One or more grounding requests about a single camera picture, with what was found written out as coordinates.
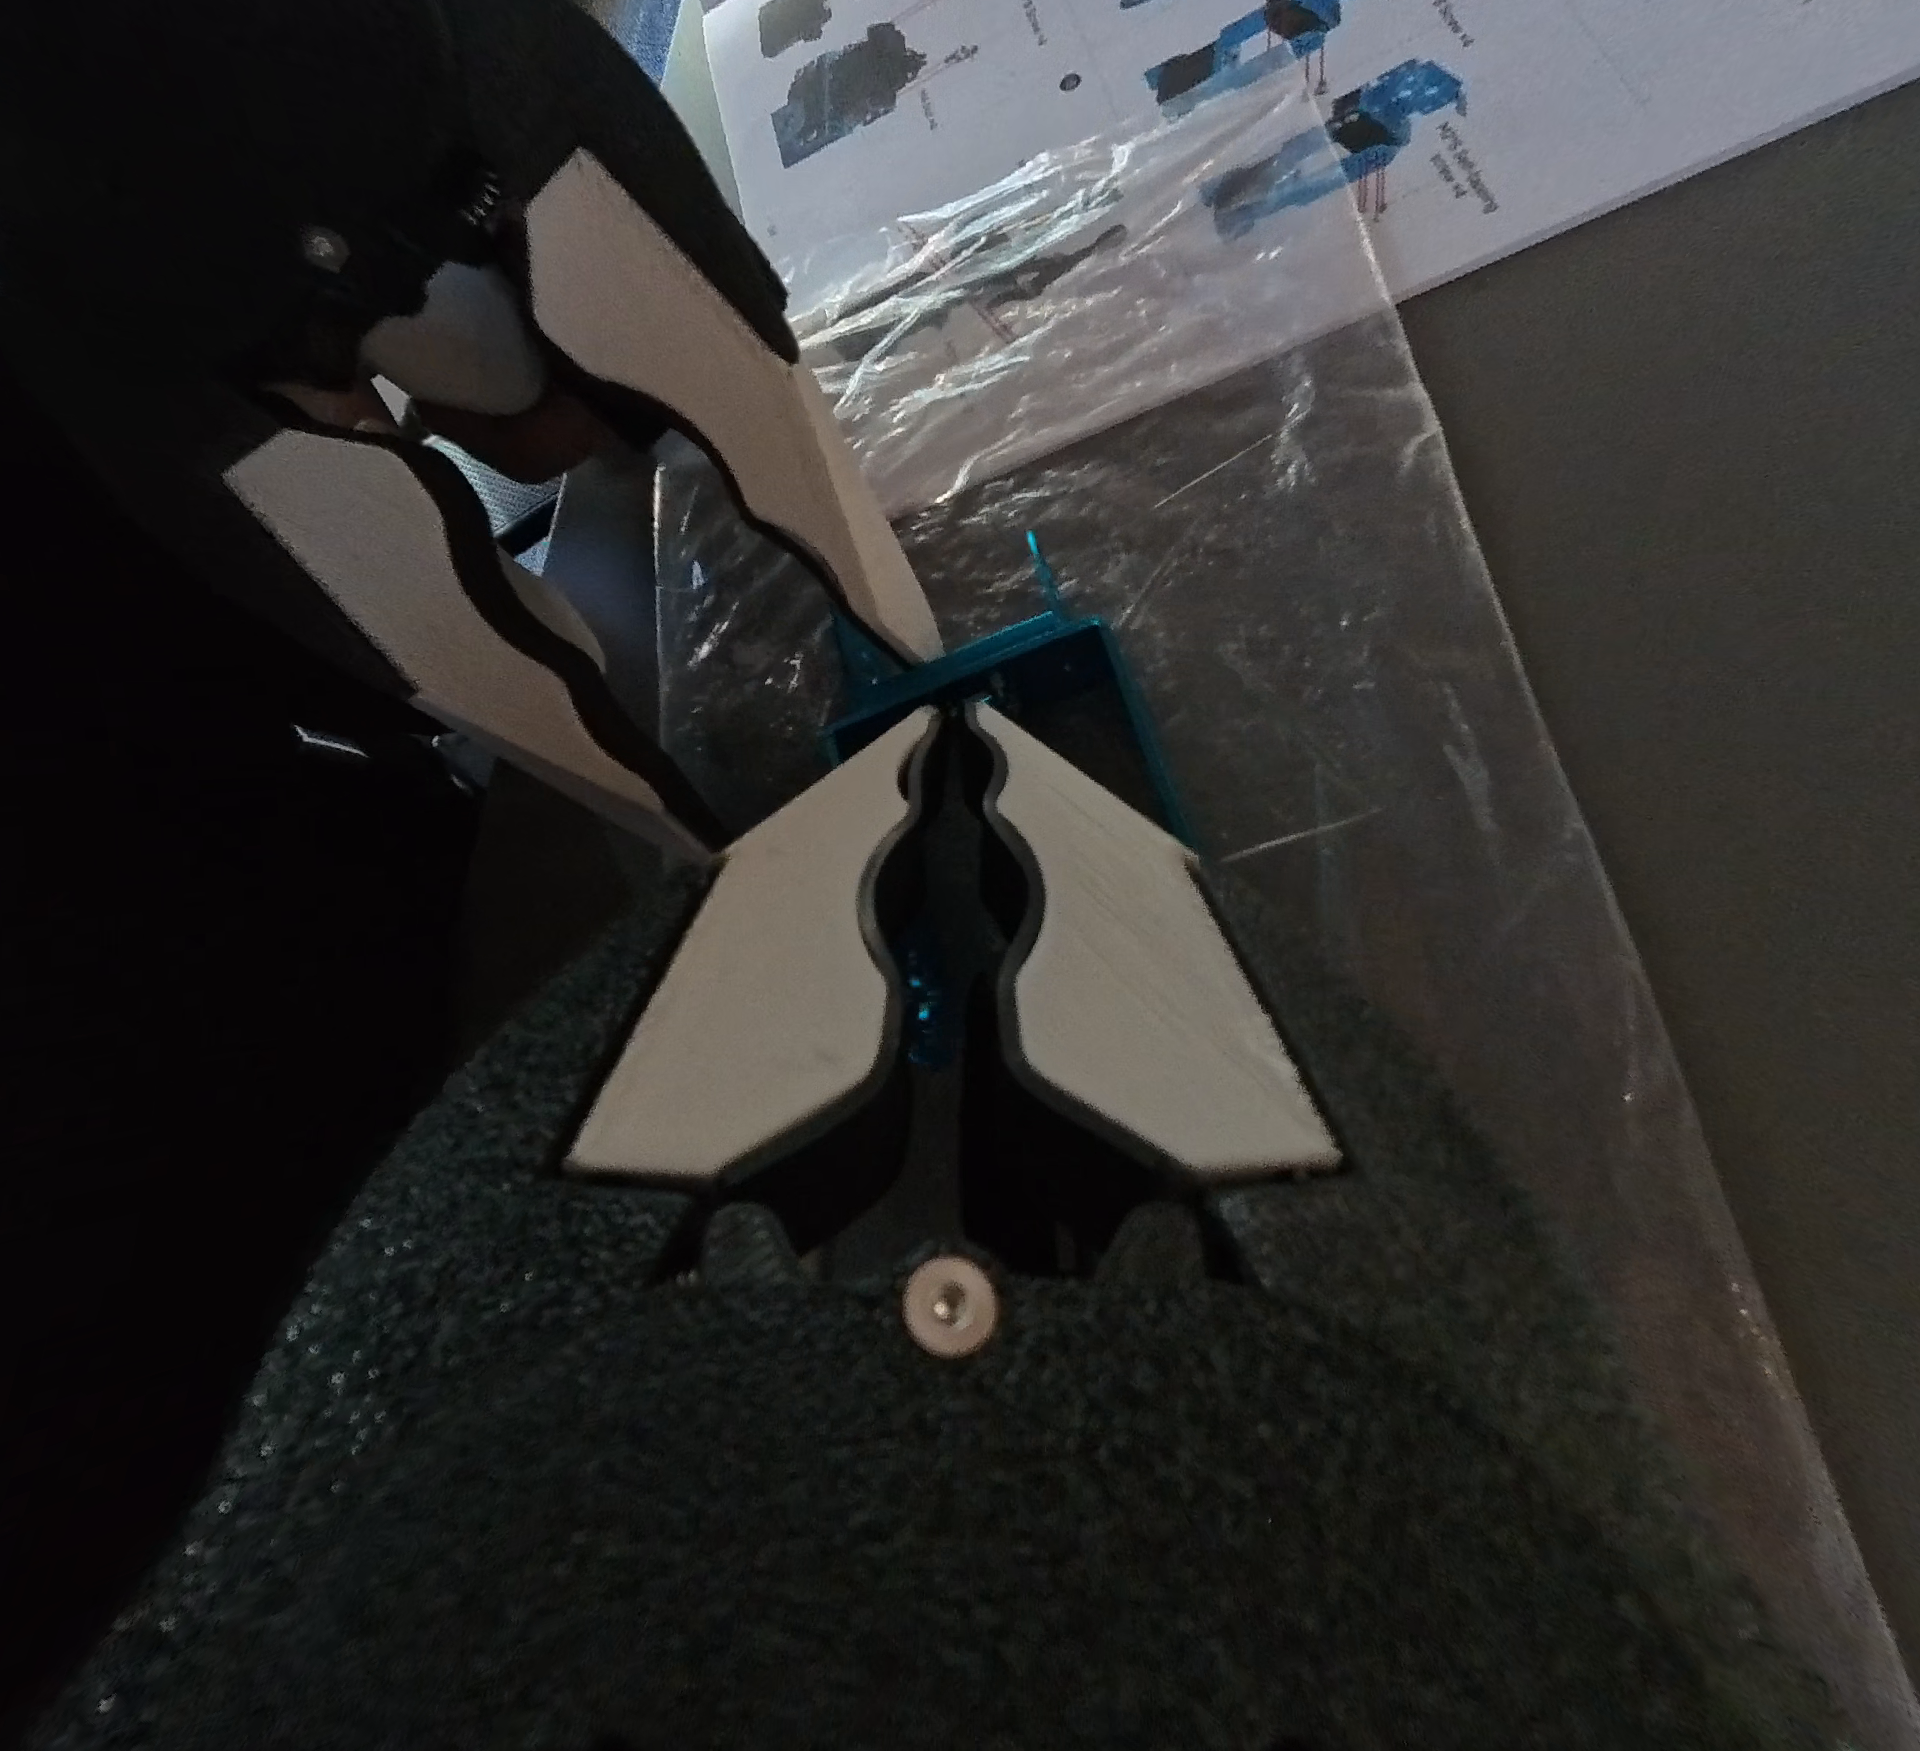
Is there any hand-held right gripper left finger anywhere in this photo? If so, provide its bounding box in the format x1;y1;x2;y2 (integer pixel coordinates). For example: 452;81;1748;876
558;706;949;1190

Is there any open instruction manual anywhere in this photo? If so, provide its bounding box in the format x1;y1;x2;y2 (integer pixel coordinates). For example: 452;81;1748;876
695;0;1920;302

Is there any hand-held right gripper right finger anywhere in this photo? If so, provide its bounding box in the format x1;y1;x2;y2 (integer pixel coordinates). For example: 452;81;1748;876
967;702;1350;1180

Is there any blue metal servo bracket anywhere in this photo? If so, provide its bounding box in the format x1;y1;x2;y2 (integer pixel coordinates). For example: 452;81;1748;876
815;528;1197;1078

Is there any clear plastic bag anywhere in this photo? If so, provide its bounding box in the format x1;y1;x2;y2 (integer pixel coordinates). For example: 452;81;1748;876
652;103;1895;1640

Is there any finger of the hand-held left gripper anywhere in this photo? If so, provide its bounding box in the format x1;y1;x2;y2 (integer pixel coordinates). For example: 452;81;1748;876
222;428;734;872
522;151;944;670

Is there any grey desk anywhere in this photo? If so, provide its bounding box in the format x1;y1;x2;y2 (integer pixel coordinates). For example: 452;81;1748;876
450;87;1920;1751

